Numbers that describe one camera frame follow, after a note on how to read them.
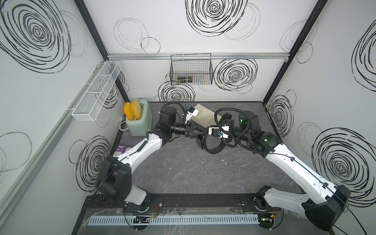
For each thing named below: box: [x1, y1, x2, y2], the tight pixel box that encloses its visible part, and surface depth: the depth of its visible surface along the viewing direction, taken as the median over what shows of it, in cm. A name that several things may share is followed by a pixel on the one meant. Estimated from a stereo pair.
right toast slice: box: [131, 99, 142, 120], surface depth 93 cm
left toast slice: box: [123, 101, 135, 121], surface depth 89 cm
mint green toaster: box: [125, 98, 153, 137], surface depth 93 cm
